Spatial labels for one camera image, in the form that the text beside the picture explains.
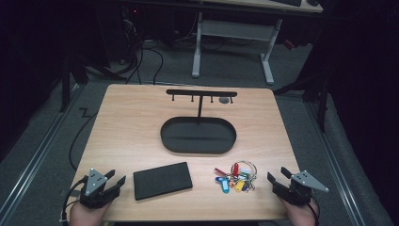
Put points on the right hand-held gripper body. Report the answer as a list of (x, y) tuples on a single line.
[(296, 191)]

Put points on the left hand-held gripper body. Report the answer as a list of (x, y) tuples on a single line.
[(94, 185)]

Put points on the bunch of keys with coloured tags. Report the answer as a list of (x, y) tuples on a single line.
[(236, 182)]

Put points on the black wallet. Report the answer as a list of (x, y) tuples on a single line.
[(162, 180)]

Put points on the black key rack with tray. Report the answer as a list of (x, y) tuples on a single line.
[(198, 135)]

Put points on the person's right hand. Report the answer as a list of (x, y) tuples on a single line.
[(299, 215)]

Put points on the person's left hand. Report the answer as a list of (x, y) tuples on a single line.
[(87, 216)]

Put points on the dark metal stand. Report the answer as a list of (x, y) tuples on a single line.
[(320, 94), (66, 84)]

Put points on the grey round disc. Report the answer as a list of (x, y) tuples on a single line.
[(224, 100)]

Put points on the small red object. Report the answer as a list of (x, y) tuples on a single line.
[(289, 44)]

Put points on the desk with white legs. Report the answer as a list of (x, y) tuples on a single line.
[(238, 29)]

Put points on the black keyboard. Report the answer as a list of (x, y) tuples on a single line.
[(287, 2)]

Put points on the black computer mouse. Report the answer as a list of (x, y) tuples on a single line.
[(312, 2)]

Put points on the metal floor rail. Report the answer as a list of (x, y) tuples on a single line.
[(335, 163), (37, 150)]

